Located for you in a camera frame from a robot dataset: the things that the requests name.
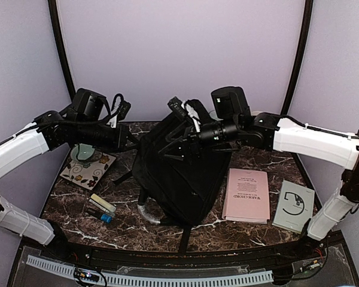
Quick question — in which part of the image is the black blue marker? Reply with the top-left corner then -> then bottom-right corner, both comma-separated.
86,207 -> 112,224

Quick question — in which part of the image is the cream eraser in case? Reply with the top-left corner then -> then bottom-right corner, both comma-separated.
90,194 -> 116,213

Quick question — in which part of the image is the small circuit board right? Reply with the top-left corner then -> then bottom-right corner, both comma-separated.
299,259 -> 322,273

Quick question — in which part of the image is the celadon green bowl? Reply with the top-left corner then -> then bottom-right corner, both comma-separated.
70,143 -> 102,163

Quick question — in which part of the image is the white slotted cable duct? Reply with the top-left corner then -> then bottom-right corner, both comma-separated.
26,255 -> 273,286

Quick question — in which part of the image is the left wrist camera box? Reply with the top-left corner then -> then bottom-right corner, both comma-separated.
72,88 -> 106,121

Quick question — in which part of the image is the black student backpack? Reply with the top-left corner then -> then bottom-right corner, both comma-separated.
112,97 -> 233,252

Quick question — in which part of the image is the black frame post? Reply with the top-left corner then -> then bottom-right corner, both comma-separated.
47,0 -> 76,100
281,0 -> 314,114

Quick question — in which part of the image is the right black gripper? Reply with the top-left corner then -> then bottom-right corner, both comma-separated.
158,117 -> 240,166

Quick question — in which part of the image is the small circuit board left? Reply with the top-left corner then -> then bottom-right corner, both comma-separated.
73,268 -> 100,283

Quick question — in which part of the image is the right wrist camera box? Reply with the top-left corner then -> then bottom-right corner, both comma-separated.
211,86 -> 251,120

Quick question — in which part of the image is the left black frame post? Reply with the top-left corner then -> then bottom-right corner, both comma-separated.
47,0 -> 76,100

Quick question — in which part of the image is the grey white booklet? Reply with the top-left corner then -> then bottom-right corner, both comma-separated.
272,180 -> 315,234

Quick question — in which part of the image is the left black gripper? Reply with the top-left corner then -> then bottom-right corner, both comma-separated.
74,118 -> 140,152

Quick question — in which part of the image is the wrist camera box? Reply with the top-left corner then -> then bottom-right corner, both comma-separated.
72,88 -> 106,121
211,86 -> 251,120

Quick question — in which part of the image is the floral square coaster mat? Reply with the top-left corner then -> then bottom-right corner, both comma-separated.
60,152 -> 116,190

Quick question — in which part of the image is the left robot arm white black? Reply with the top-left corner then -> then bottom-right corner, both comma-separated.
0,111 -> 129,261

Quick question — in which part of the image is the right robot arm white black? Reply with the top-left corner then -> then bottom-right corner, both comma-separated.
159,112 -> 359,259

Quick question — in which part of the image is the pink book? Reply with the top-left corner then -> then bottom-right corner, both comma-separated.
222,168 -> 270,224

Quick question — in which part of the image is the right black frame post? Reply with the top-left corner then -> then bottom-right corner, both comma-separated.
281,0 -> 314,114

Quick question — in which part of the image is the small circuit board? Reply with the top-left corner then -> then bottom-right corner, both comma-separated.
299,259 -> 322,273
73,268 -> 100,283

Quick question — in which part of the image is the black front rail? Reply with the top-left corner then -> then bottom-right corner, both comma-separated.
23,230 -> 345,270

